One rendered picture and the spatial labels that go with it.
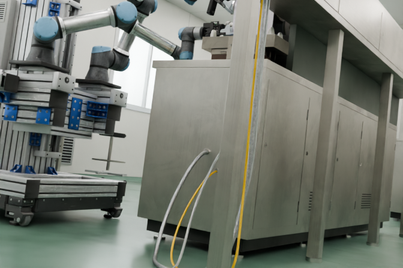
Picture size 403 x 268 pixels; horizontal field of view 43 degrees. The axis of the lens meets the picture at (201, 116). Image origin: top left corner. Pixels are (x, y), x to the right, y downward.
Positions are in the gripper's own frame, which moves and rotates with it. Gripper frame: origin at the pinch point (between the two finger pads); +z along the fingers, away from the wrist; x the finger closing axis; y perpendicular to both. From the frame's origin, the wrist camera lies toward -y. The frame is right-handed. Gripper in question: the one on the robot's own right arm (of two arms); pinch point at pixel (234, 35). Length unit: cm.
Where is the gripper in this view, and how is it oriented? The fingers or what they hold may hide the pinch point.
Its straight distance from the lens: 273.7
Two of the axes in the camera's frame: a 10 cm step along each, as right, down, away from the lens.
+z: 8.3, 0.5, -5.6
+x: 5.5, 1.3, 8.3
